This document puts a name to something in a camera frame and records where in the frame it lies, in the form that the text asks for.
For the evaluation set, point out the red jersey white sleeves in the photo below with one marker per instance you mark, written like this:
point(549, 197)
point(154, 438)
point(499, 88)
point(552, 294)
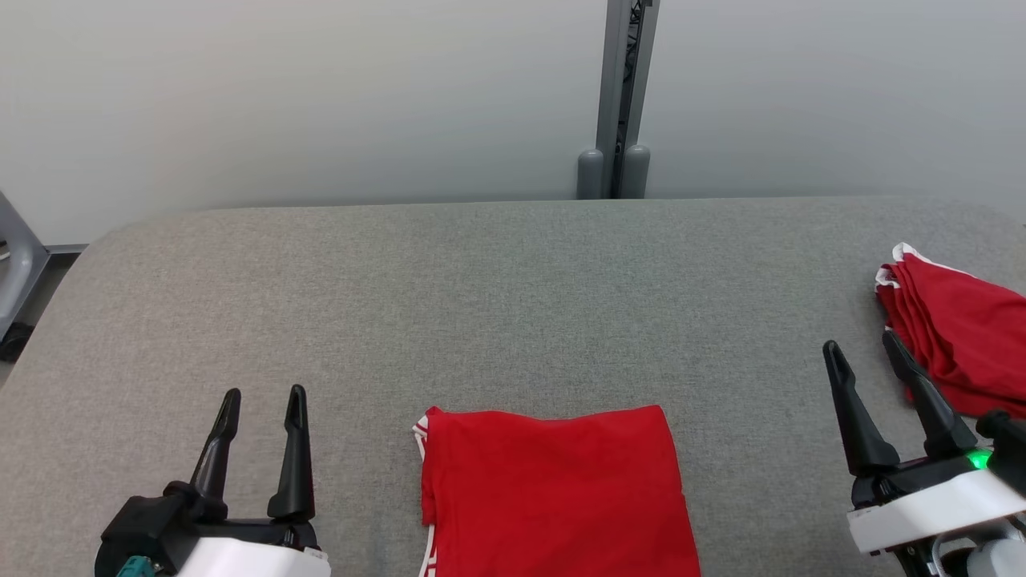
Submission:
point(561, 497)

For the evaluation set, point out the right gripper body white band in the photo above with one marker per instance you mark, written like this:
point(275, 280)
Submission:
point(930, 505)

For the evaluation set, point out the grey partition post with feet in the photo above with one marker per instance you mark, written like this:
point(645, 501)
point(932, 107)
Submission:
point(617, 96)

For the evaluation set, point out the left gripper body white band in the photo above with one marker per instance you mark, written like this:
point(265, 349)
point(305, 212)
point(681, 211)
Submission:
point(256, 553)

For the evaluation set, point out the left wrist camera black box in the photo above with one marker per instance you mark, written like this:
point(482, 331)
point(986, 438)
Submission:
point(140, 525)

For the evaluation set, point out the grey metal partition leg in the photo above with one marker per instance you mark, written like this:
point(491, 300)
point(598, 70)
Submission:
point(16, 264)

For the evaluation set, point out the red shorts white trim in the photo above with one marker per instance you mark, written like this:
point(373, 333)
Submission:
point(970, 336)

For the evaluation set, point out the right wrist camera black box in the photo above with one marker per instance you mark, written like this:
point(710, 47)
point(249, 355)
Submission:
point(1010, 449)

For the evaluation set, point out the black caster wheel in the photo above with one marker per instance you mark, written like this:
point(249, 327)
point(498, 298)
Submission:
point(14, 340)

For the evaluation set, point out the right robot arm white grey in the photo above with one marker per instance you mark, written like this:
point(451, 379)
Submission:
point(994, 561)

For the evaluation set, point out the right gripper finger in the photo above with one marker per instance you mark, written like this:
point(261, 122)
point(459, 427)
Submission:
point(862, 425)
point(934, 413)

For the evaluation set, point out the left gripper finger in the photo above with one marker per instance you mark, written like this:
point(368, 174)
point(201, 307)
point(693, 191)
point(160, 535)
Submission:
point(295, 465)
point(216, 457)

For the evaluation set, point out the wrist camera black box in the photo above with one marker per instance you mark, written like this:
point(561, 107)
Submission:
point(1010, 449)
point(140, 525)

